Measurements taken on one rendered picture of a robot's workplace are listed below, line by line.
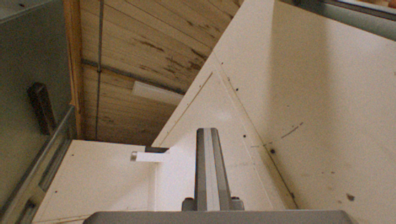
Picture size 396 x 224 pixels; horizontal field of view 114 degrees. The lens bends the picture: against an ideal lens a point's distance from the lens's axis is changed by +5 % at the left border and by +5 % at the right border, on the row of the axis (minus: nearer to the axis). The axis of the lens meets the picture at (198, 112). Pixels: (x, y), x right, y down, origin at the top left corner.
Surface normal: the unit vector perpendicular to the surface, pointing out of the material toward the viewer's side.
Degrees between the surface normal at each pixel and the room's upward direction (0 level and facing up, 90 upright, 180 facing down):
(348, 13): 90
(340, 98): 90
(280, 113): 90
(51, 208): 90
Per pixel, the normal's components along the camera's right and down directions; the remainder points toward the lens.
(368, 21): -0.84, -0.22
